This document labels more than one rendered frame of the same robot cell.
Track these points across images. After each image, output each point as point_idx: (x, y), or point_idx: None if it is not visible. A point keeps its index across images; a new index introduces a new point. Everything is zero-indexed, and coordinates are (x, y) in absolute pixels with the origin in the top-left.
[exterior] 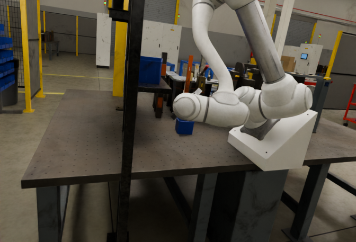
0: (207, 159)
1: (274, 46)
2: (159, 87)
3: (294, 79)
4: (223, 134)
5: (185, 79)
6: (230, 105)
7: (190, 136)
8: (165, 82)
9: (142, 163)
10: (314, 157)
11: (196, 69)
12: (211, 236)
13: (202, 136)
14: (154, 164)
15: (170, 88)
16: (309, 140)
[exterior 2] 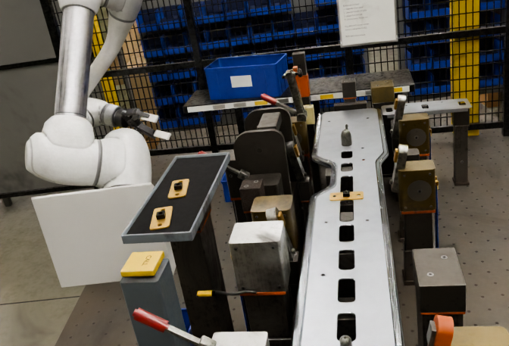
0: None
1: (57, 72)
2: (192, 101)
3: (45, 125)
4: (217, 235)
5: (327, 120)
6: None
7: (215, 200)
8: (230, 101)
9: (158, 169)
10: (67, 330)
11: (395, 110)
12: None
13: (212, 210)
14: (153, 174)
15: (187, 105)
16: (46, 243)
